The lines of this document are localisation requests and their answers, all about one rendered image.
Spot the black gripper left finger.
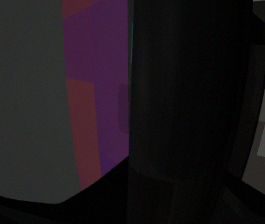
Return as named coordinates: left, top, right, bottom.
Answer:
left=0, top=155, right=129, bottom=224

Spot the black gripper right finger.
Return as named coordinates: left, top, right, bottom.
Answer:
left=209, top=171, right=265, bottom=224

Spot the black flat mat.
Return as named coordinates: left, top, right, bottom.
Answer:
left=128, top=0, right=135, bottom=121

